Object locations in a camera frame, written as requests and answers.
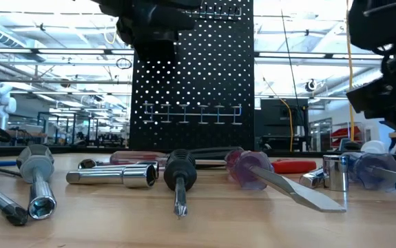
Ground red stubby screwdriver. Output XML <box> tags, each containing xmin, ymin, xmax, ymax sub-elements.
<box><xmin>271</xmin><ymin>158</ymin><xmax>317</xmax><ymax>174</ymax></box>

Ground black plastic pegboard bin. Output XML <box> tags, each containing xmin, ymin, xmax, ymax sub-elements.
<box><xmin>134</xmin><ymin>32</ymin><xmax>178</xmax><ymax>64</ymax></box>

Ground thin yellow cable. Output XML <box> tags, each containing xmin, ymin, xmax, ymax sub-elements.
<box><xmin>261</xmin><ymin>75</ymin><xmax>294</xmax><ymax>152</ymax></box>

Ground dark-tipped nut driver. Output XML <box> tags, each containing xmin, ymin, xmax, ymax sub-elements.
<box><xmin>0</xmin><ymin>157</ymin><xmax>29</xmax><ymax>227</ymax></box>

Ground short chrome hook rail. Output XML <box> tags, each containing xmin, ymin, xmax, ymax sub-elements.
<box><xmin>141</xmin><ymin>101</ymin><xmax>244</xmax><ymax>126</ymax></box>

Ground white round object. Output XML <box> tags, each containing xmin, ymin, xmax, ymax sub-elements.
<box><xmin>360</xmin><ymin>140</ymin><xmax>396</xmax><ymax>155</ymax></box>

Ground blue and black screwdriver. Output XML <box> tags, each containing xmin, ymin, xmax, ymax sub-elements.
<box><xmin>16</xmin><ymin>143</ymin><xmax>58</xmax><ymax>220</ymax></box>

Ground large red-handled flathead screwdriver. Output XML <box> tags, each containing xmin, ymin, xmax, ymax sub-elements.
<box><xmin>225</xmin><ymin>149</ymin><xmax>348</xmax><ymax>214</ymax></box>

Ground long chrome socket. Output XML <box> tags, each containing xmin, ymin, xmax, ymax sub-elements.
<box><xmin>65</xmin><ymin>165</ymin><xmax>158</xmax><ymax>189</ymax></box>
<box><xmin>90</xmin><ymin>161</ymin><xmax>160</xmax><ymax>180</ymax></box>

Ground black table frame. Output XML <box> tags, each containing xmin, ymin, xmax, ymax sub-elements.
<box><xmin>0</xmin><ymin>145</ymin><xmax>396</xmax><ymax>165</ymax></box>

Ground black cabinet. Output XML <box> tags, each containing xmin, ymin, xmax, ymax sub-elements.
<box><xmin>254</xmin><ymin>98</ymin><xmax>309</xmax><ymax>152</ymax></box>

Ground black cord base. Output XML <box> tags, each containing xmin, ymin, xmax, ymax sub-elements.
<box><xmin>342</xmin><ymin>140</ymin><xmax>362</xmax><ymax>152</ymax></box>

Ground black-handled Phillips screwdriver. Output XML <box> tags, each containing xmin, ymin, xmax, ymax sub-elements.
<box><xmin>163</xmin><ymin>148</ymin><xmax>198</xmax><ymax>219</ymax></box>

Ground yellow cord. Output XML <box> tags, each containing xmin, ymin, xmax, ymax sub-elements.
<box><xmin>344</xmin><ymin>0</ymin><xmax>356</xmax><ymax>143</ymax></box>

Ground black metal pegboard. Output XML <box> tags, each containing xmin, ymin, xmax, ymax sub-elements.
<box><xmin>129</xmin><ymin>0</ymin><xmax>256</xmax><ymax>152</ymax></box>

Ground small black ceiling reel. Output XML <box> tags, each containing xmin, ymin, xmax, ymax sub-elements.
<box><xmin>304</xmin><ymin>78</ymin><xmax>318</xmax><ymax>93</ymax></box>

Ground red storage bins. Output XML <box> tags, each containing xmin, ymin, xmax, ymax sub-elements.
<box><xmin>331</xmin><ymin>125</ymin><xmax>363</xmax><ymax>148</ymax></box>

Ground short chrome socket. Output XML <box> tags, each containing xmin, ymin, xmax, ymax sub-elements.
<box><xmin>322</xmin><ymin>154</ymin><xmax>350</xmax><ymax>192</ymax></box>

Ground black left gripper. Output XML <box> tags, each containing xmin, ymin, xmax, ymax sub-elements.
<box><xmin>92</xmin><ymin>0</ymin><xmax>204</xmax><ymax>48</ymax></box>

